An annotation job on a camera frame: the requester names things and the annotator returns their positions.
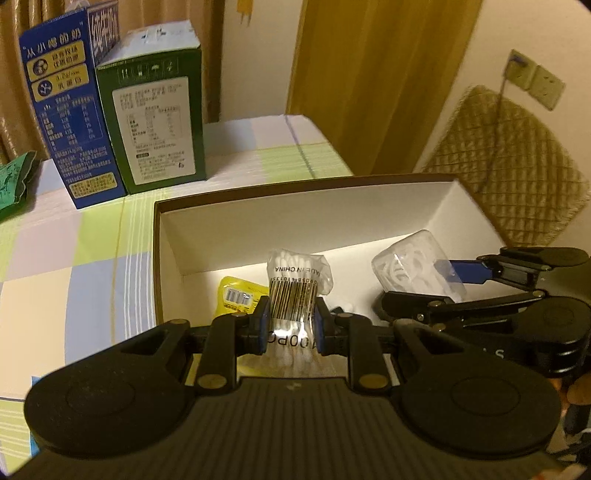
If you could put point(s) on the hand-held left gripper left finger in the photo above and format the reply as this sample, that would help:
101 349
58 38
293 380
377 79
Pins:
263 318

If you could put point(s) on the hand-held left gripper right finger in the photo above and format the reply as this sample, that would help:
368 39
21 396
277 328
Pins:
318 323

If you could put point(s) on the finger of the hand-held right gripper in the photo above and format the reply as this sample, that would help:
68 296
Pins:
415 304
457 270

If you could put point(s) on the clear plastic floss box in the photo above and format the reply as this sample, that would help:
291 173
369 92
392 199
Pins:
406 263

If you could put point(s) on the yellow snack packet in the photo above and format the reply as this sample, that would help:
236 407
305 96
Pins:
231 288

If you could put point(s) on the clear cotton swab bag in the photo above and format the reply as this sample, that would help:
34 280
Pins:
295 272

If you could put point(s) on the brown cardboard box white inside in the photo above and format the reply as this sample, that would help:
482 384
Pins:
300 221

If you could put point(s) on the quilted tan chair back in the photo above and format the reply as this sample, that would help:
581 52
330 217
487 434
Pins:
508 161

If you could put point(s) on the checked tablecloth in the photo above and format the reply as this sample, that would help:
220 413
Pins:
69 277

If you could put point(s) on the yellow curtain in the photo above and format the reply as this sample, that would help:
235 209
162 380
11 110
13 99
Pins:
383 83

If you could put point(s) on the green carton white label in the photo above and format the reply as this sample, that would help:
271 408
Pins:
157 115

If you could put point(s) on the blue milk carton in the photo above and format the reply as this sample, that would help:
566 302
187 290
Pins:
69 115

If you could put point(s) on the green foil packet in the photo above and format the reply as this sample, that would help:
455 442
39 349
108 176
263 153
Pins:
14 184

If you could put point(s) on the white wall socket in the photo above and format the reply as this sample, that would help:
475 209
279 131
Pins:
547 86
521 68

